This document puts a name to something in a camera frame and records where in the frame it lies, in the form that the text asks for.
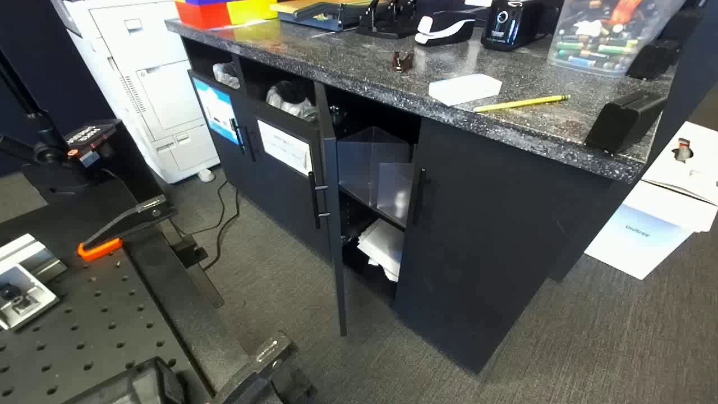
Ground black camera stand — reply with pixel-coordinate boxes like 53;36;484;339
0;55;161;203

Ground clear plastic container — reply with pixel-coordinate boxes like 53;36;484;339
548;0;687;75

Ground orange handled clamp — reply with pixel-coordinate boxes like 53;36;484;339
77;237;123;262

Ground yellow pencil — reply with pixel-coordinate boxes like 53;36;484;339
470;95;569;113

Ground white filing cabinet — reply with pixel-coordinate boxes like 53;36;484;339
50;0;220;183

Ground white label on drawer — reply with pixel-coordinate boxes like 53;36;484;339
258;120;311;174

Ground white tape dispenser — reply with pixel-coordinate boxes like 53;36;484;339
414;15;476;46

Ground red yellow blue blocks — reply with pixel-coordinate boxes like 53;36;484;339
174;0;277;28

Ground white eraser block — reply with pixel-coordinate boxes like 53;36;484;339
429;73;502;106

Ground blue white label sheet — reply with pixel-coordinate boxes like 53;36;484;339
193;79;240;144

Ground crumpled plastic bag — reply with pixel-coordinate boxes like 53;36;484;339
264;81;316;120

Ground dark blue book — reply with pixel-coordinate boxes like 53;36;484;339
273;0;367;31

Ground open black cabinet door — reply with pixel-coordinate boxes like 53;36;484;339
314;82;347;337

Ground small red-brown clip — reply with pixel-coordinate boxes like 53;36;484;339
393;51;414;72

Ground black floor cable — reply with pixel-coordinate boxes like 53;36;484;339
185;174;243;274

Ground black cabinet with granite top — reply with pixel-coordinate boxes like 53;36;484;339
171;19;669;369

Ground black box on counter edge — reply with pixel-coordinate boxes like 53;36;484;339
586;90;667;153

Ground white papers on floor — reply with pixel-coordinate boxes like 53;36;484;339
586;120;718;280

